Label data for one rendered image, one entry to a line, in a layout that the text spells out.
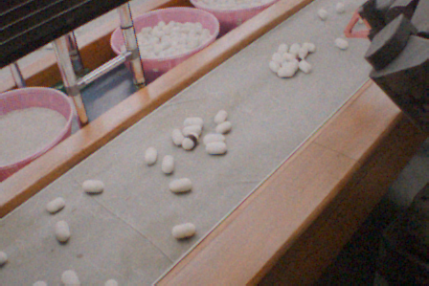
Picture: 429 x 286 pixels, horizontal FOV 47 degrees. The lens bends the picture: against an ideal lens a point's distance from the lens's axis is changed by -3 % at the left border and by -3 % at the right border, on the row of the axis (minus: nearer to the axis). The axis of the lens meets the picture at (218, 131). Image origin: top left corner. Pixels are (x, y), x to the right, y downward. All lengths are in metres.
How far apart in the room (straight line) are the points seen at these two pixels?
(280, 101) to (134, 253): 0.43
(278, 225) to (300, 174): 0.11
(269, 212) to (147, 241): 0.19
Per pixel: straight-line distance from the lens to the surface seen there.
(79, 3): 0.70
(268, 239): 0.72
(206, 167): 0.87
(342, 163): 0.83
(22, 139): 1.07
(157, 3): 1.43
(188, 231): 0.75
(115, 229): 0.81
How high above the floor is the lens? 1.32
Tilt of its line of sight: 38 degrees down
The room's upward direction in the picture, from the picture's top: 8 degrees counter-clockwise
